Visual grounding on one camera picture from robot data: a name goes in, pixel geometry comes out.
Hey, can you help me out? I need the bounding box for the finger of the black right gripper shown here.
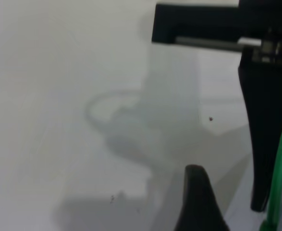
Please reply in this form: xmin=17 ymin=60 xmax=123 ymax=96
xmin=238 ymin=45 xmax=282 ymax=213

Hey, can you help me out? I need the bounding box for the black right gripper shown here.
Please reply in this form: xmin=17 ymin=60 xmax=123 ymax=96
xmin=151 ymin=0 xmax=282 ymax=51

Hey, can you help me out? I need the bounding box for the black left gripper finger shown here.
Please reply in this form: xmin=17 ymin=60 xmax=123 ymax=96
xmin=173 ymin=164 xmax=232 ymax=231

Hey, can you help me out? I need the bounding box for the clear plastic bag green zipper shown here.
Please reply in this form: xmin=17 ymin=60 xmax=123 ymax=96
xmin=259 ymin=116 xmax=282 ymax=231

